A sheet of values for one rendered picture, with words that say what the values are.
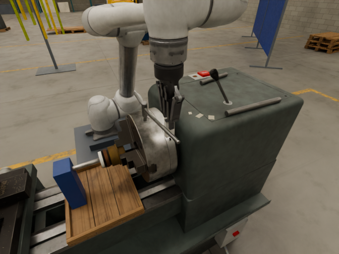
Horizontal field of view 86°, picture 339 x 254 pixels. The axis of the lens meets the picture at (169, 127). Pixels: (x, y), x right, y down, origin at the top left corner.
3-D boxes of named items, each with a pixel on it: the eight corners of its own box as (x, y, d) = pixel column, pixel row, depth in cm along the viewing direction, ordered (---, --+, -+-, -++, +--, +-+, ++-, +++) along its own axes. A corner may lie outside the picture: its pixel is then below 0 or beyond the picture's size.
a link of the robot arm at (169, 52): (158, 42, 37) (159, 70, 41) (195, 37, 40) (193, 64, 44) (143, 34, 44) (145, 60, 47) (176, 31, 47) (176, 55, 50)
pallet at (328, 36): (323, 44, 690) (329, 31, 664) (349, 49, 629) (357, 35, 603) (302, 48, 646) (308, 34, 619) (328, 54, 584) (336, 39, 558)
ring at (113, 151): (120, 137, 80) (98, 143, 77) (126, 150, 73) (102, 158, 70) (123, 152, 85) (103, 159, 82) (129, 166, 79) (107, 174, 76)
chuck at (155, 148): (144, 140, 105) (142, 95, 83) (167, 187, 86) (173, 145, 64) (128, 145, 102) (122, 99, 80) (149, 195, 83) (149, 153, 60)
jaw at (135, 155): (144, 145, 79) (155, 162, 69) (145, 154, 81) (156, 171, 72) (118, 153, 75) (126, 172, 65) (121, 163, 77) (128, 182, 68)
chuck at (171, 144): (149, 138, 106) (149, 93, 84) (174, 184, 87) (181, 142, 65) (144, 140, 105) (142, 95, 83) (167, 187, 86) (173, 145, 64)
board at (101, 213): (123, 158, 105) (121, 153, 103) (145, 212, 80) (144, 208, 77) (66, 177, 95) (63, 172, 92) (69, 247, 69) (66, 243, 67)
